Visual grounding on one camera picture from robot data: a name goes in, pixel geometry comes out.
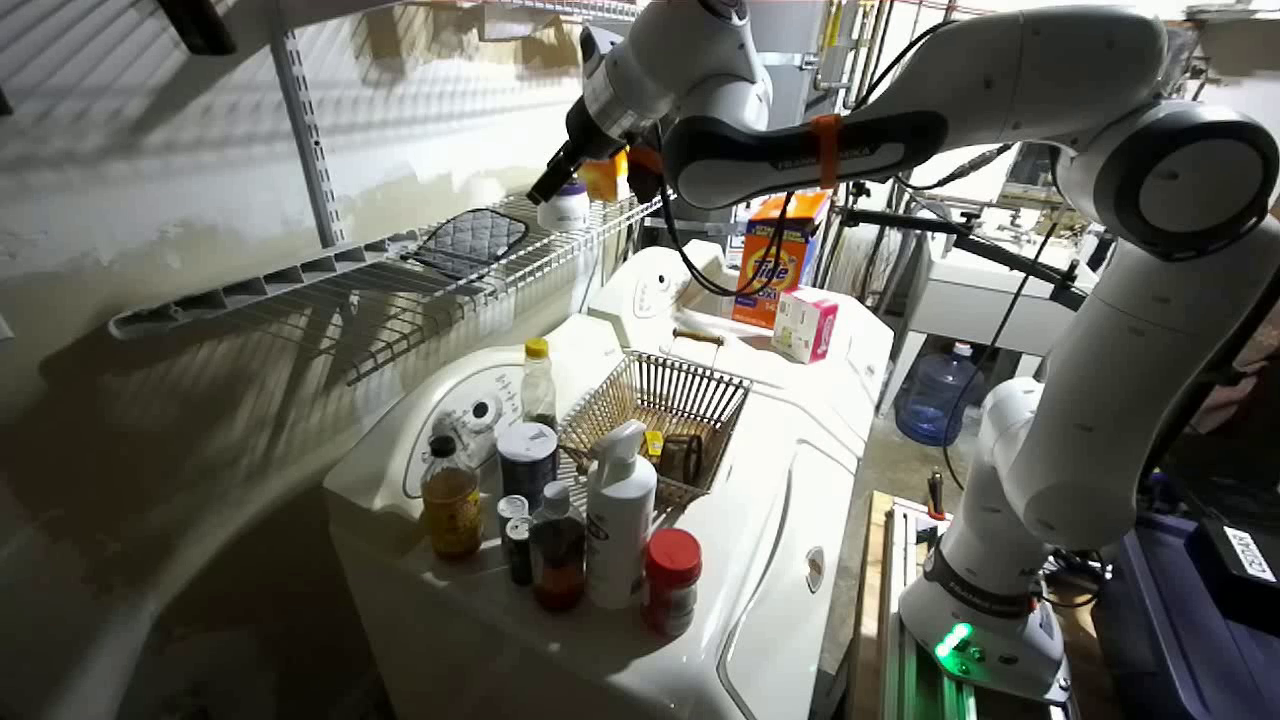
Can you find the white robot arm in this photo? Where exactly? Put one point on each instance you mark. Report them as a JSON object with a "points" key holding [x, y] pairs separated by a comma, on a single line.
{"points": [[1183, 187]]}

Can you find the white wire shelf rack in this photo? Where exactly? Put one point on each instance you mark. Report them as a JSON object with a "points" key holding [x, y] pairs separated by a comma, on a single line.
{"points": [[362, 306]]}

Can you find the amber liquid bottle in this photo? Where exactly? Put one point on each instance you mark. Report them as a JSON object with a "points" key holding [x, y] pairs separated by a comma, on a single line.
{"points": [[449, 495]]}

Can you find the orange detergent box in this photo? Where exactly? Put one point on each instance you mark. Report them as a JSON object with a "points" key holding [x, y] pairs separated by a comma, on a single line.
{"points": [[776, 254]]}

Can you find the red lid container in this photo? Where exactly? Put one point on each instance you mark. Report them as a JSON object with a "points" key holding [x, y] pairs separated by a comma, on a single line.
{"points": [[674, 567]]}

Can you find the shelf support post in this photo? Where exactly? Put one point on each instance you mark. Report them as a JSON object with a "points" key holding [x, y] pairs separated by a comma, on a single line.
{"points": [[306, 139]]}

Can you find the small pink white box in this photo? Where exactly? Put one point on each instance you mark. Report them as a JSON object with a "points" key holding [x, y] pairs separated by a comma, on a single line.
{"points": [[806, 325]]}

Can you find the white washing machine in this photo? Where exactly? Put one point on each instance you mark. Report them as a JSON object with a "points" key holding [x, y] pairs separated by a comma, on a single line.
{"points": [[463, 640]]}

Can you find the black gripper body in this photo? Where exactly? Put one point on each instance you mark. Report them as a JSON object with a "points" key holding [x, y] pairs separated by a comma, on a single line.
{"points": [[582, 142]]}

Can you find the clear bottle yellow cap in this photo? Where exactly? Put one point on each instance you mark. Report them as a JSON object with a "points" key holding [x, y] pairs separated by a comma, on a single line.
{"points": [[539, 390]]}

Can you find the dark jar white lid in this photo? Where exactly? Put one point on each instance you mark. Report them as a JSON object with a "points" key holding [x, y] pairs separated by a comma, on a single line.
{"points": [[529, 456]]}

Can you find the wire basket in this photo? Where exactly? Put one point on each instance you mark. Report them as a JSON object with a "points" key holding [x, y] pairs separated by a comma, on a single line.
{"points": [[667, 394]]}

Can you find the small dark spice jar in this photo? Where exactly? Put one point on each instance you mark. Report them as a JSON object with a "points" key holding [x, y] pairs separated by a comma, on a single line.
{"points": [[515, 538]]}

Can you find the grey potholder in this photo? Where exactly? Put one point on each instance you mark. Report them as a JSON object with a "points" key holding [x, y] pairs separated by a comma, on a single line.
{"points": [[468, 241]]}

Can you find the white spray bottle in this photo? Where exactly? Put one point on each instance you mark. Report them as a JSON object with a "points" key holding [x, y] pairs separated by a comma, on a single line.
{"points": [[622, 500]]}

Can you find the dark brown bottle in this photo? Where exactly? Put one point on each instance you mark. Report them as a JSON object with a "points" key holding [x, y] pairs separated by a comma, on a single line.
{"points": [[556, 549]]}

